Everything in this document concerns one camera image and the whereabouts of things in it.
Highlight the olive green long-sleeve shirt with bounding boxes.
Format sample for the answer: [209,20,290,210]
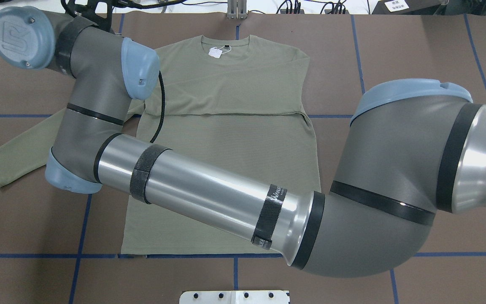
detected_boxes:
[0,35,321,255]

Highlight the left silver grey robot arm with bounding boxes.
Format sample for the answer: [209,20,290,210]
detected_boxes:
[0,6,486,277]

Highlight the white shirt price tag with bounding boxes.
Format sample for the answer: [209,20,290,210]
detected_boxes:
[208,46,232,58]

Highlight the black box with label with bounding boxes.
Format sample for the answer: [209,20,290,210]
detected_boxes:
[371,0,449,15]

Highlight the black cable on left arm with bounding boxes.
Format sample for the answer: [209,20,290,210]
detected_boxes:
[149,70,166,144]

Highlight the aluminium frame post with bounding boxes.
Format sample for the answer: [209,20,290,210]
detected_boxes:
[227,0,248,19]

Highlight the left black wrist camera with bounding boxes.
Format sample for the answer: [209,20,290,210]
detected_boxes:
[60,0,118,33]

